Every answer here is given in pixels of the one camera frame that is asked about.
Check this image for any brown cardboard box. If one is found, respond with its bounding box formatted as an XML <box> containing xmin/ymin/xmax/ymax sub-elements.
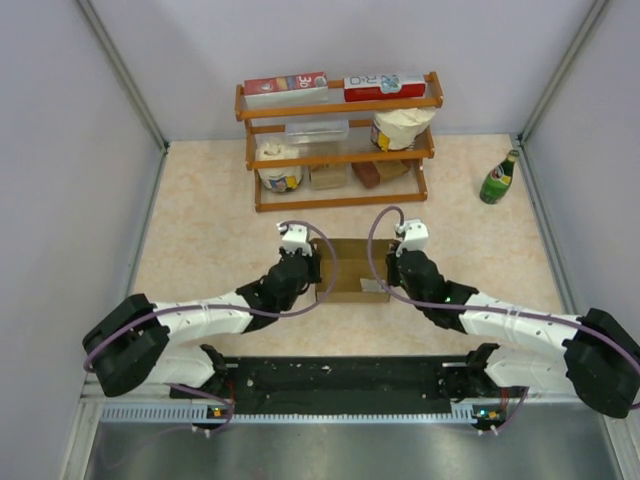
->
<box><xmin>310</xmin><ymin>238</ymin><xmax>390</xmax><ymax>304</ymax></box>

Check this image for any small plastic bag packet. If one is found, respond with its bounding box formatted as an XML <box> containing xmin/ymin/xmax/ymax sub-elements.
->
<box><xmin>360</xmin><ymin>278</ymin><xmax>386</xmax><ymax>293</ymax></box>

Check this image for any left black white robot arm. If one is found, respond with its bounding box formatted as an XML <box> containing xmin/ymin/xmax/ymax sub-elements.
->
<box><xmin>82</xmin><ymin>248</ymin><xmax>321</xmax><ymax>397</ymax></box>

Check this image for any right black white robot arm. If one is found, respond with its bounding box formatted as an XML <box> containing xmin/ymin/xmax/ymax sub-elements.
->
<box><xmin>386</xmin><ymin>244</ymin><xmax>639</xmax><ymax>419</ymax></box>

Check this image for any red white wrap box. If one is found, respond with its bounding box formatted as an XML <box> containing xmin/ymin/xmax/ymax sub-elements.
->
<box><xmin>343</xmin><ymin>73</ymin><xmax>426</xmax><ymax>102</ymax></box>

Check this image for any red white foil box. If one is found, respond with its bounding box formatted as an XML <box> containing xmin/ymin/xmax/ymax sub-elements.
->
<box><xmin>243</xmin><ymin>71</ymin><xmax>329</xmax><ymax>109</ymax></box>

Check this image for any lower toilet paper roll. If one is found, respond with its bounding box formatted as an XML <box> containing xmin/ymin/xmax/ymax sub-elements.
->
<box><xmin>255</xmin><ymin>140</ymin><xmax>303</xmax><ymax>193</ymax></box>

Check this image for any toilet paper roll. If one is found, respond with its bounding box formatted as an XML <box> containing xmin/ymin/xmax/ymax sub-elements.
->
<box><xmin>255</xmin><ymin>140</ymin><xmax>303</xmax><ymax>193</ymax></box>
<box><xmin>371</xmin><ymin>107</ymin><xmax>437</xmax><ymax>151</ymax></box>

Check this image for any beige sponge pack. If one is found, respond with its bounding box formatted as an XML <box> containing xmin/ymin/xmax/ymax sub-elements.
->
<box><xmin>309</xmin><ymin>164</ymin><xmax>348</xmax><ymax>190</ymax></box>

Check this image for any red-brown scouring pad pack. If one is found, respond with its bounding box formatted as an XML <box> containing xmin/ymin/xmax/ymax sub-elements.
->
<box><xmin>351</xmin><ymin>160</ymin><xmax>411</xmax><ymax>189</ymax></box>

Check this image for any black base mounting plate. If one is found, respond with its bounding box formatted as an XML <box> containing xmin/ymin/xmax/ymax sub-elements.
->
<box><xmin>169</xmin><ymin>355</ymin><xmax>529</xmax><ymax>415</ymax></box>

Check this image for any green glass bottle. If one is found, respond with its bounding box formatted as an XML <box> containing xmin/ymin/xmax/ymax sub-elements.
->
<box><xmin>479</xmin><ymin>149</ymin><xmax>520</xmax><ymax>205</ymax></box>

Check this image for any orange wooden shelf rack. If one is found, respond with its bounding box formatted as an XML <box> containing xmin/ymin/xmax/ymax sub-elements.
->
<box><xmin>235</xmin><ymin>71</ymin><xmax>445</xmax><ymax>215</ymax></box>

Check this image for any upper toilet paper roll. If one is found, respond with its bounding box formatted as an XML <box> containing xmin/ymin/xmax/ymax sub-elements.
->
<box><xmin>371</xmin><ymin>107</ymin><xmax>437</xmax><ymax>151</ymax></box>

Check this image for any clear plastic container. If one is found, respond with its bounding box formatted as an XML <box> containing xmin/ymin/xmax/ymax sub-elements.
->
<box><xmin>285</xmin><ymin>120</ymin><xmax>350</xmax><ymax>145</ymax></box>

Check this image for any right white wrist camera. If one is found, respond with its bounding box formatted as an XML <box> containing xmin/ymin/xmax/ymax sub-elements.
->
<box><xmin>395</xmin><ymin>219</ymin><xmax>429</xmax><ymax>257</ymax></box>

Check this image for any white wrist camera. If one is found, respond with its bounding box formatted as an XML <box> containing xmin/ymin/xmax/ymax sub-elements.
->
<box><xmin>395</xmin><ymin>219</ymin><xmax>429</xmax><ymax>257</ymax></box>
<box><xmin>277</xmin><ymin>222</ymin><xmax>313</xmax><ymax>257</ymax></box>

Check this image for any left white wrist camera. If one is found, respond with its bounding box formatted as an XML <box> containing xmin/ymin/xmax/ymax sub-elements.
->
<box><xmin>277</xmin><ymin>222</ymin><xmax>313</xmax><ymax>257</ymax></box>

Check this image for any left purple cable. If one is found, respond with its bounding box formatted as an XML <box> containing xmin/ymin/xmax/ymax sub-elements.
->
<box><xmin>82</xmin><ymin>219</ymin><xmax>340</xmax><ymax>437</ymax></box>

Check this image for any purple cable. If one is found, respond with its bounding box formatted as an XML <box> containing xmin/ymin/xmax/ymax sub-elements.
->
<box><xmin>367</xmin><ymin>205</ymin><xmax>640</xmax><ymax>435</ymax></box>
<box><xmin>82</xmin><ymin>219</ymin><xmax>340</xmax><ymax>437</ymax></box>

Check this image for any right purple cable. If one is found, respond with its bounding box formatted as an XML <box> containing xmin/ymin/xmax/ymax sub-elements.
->
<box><xmin>367</xmin><ymin>205</ymin><xmax>640</xmax><ymax>435</ymax></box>

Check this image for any grey slotted cable duct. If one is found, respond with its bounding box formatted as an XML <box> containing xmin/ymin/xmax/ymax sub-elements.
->
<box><xmin>99</xmin><ymin>400</ymin><xmax>504</xmax><ymax>427</ymax></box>

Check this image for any aluminium frame rail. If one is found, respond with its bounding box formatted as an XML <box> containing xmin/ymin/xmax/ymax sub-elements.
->
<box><xmin>79</xmin><ymin>362</ymin><xmax>626</xmax><ymax>404</ymax></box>

